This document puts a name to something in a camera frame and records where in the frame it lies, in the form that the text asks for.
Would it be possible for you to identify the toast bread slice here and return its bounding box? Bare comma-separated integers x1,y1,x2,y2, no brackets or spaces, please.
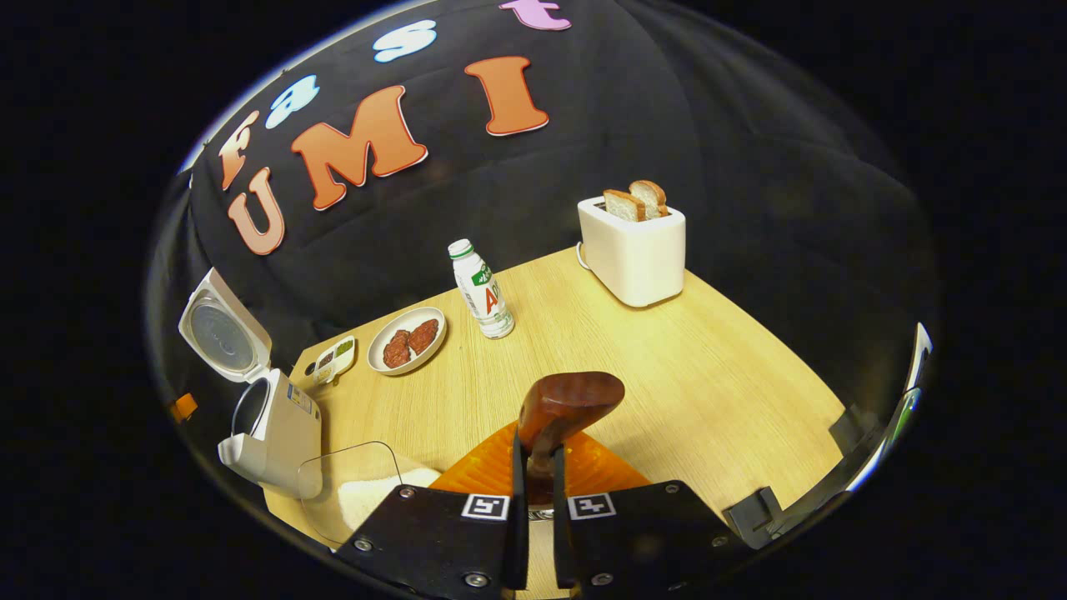
629,180,670,219
603,189,647,223

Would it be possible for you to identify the clear plastic box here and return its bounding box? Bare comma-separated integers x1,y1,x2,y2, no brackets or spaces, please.
298,440,443,548

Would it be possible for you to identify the white rice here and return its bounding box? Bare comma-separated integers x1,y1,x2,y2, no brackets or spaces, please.
338,468,443,531

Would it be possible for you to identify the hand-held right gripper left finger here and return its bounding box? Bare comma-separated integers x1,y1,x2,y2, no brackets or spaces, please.
333,421,530,600

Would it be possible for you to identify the small white sauce dish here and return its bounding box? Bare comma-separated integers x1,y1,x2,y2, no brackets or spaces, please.
310,335,358,386

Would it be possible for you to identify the white round plate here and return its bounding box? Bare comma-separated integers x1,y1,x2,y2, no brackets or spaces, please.
367,307,448,377

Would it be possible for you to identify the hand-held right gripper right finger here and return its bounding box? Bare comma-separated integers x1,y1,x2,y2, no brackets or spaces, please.
550,429,755,600

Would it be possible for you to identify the black backdrop cloth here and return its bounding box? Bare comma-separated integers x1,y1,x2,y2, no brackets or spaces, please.
146,0,934,468

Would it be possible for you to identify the white toaster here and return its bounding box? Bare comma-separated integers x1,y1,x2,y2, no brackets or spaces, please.
577,196,687,308

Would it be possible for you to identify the white bottle green cap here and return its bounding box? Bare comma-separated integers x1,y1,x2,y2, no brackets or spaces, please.
448,239,515,340

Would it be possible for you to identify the brown wooden spoon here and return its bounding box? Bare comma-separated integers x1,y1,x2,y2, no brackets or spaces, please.
517,372,626,505

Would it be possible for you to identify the white rice cooker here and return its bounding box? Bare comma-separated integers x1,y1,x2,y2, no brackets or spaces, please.
178,267,323,501

